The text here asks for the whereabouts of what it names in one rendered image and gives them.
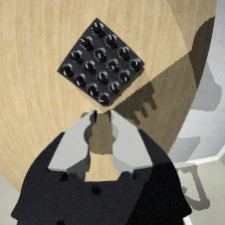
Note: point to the black knob box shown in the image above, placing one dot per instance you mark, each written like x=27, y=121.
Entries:
x=100, y=54

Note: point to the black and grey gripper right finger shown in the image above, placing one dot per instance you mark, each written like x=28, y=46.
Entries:
x=136, y=152

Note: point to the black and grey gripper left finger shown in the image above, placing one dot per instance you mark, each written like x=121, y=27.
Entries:
x=67, y=153

